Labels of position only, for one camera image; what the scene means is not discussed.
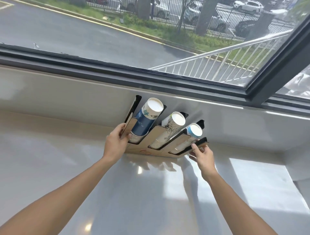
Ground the person's right hand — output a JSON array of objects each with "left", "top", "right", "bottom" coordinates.
[{"left": 189, "top": 143, "right": 216, "bottom": 181}]

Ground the stack of small light-blue cups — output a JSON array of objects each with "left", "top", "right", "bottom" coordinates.
[{"left": 170, "top": 123, "right": 203, "bottom": 154}]

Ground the silver car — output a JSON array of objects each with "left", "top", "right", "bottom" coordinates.
[{"left": 184, "top": 2, "right": 231, "bottom": 32}]

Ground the dark car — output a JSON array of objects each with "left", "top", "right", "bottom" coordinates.
[{"left": 234, "top": 20, "right": 269, "bottom": 37}]

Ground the white car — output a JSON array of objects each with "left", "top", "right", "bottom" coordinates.
[{"left": 232, "top": 0, "right": 264, "bottom": 14}]

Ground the silver metal railing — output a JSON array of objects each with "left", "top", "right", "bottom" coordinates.
[{"left": 148, "top": 29, "right": 295, "bottom": 84}]

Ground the black metal fence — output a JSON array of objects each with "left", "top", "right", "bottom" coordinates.
[{"left": 86, "top": 0, "right": 298, "bottom": 40}]

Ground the person's right forearm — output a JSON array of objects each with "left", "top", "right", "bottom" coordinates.
[{"left": 202, "top": 169, "right": 278, "bottom": 235}]

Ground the grey concrete pillar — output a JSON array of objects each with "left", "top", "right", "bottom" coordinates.
[
  {"left": 195, "top": 0, "right": 217, "bottom": 37},
  {"left": 137, "top": 0, "right": 152, "bottom": 20},
  {"left": 251, "top": 12, "right": 274, "bottom": 42}
]

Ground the dark window frame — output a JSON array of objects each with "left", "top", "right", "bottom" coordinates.
[{"left": 0, "top": 15, "right": 310, "bottom": 115}]

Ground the person's left hand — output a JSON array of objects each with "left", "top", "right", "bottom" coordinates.
[{"left": 103, "top": 123, "right": 131, "bottom": 163}]

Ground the thin tree trunk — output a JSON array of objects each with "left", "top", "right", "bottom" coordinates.
[{"left": 177, "top": 0, "right": 190, "bottom": 35}]

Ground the stack of blue paper cups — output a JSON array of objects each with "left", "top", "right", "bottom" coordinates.
[{"left": 130, "top": 97, "right": 164, "bottom": 144}]

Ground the wooden cup holder rack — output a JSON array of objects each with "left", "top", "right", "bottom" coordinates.
[{"left": 122, "top": 95, "right": 209, "bottom": 158}]

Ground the stack of white sketch-print cups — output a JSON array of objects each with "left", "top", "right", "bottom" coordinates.
[{"left": 148, "top": 112, "right": 186, "bottom": 149}]

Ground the person's left forearm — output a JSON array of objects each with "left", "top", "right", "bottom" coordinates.
[{"left": 0, "top": 155, "right": 121, "bottom": 235}]

